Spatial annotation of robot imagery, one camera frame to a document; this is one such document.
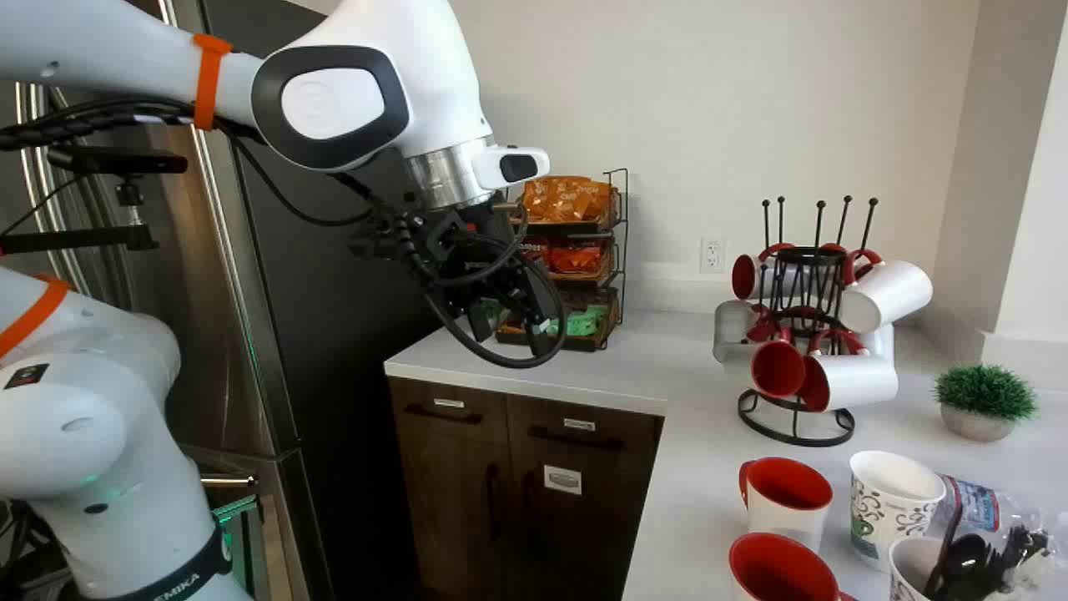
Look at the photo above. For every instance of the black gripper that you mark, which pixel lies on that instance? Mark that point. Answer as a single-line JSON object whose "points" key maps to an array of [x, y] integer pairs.
{"points": [[489, 262]]}

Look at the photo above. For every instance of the white mug red interior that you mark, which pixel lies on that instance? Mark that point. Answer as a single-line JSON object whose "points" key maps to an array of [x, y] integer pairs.
{"points": [[889, 294], [856, 381], [774, 369], [779, 568], [784, 516], [727, 331], [743, 274]]}

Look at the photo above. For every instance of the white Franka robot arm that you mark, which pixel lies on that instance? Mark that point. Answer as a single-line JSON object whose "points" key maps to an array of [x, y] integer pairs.
{"points": [[88, 446]]}

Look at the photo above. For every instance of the black metal mug stand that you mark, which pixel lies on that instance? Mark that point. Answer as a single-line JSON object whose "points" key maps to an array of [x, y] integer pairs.
{"points": [[813, 254]]}

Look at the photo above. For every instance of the green snack packet pile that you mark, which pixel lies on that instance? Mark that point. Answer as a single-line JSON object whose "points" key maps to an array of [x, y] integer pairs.
{"points": [[582, 321]]}

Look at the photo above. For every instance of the wicker basket with red snacks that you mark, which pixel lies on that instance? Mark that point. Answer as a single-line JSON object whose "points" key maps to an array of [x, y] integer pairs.
{"points": [[585, 274]]}

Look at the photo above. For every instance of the red snack packet pile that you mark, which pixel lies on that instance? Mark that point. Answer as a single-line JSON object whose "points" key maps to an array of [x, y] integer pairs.
{"points": [[576, 260]]}

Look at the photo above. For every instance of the small white cabinet label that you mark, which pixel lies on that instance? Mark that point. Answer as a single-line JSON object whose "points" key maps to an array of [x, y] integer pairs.
{"points": [[577, 424], [447, 401]]}

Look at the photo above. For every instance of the wicker basket with chips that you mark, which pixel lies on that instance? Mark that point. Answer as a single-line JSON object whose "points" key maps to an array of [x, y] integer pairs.
{"points": [[577, 225]]}

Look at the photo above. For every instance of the orange chip bag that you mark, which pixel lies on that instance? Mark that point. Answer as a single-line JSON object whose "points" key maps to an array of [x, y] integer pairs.
{"points": [[568, 197]]}

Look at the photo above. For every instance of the large white cabinet label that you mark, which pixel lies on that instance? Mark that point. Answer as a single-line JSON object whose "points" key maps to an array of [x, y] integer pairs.
{"points": [[560, 478]]}

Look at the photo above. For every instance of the dark wood base cabinet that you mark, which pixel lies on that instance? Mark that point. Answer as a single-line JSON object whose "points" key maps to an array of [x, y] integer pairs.
{"points": [[469, 503]]}

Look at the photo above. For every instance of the dark steel refrigerator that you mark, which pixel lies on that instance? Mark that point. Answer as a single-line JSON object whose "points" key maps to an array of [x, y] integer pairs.
{"points": [[335, 354]]}

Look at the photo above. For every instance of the printed paper cup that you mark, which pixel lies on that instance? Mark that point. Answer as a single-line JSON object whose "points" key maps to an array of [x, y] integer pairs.
{"points": [[889, 507]]}

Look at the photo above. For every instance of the white cup holding utensils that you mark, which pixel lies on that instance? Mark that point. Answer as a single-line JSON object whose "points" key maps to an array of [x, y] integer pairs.
{"points": [[908, 568]]}

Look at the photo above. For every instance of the potted green plant grey pot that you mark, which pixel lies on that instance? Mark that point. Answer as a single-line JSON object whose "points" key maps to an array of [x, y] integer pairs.
{"points": [[985, 397]]}

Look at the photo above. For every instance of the clear plastic wrapper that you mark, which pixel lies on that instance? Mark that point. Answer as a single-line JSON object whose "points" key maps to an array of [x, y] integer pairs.
{"points": [[980, 507]]}

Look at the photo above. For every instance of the black plastic utensils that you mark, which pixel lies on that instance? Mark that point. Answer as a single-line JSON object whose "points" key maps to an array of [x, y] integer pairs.
{"points": [[968, 564]]}

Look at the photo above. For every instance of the white wall outlet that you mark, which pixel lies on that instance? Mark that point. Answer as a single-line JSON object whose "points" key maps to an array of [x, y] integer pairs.
{"points": [[708, 254]]}

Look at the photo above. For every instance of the black tripod mount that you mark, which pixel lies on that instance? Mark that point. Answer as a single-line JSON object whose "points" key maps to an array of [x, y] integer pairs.
{"points": [[88, 162]]}

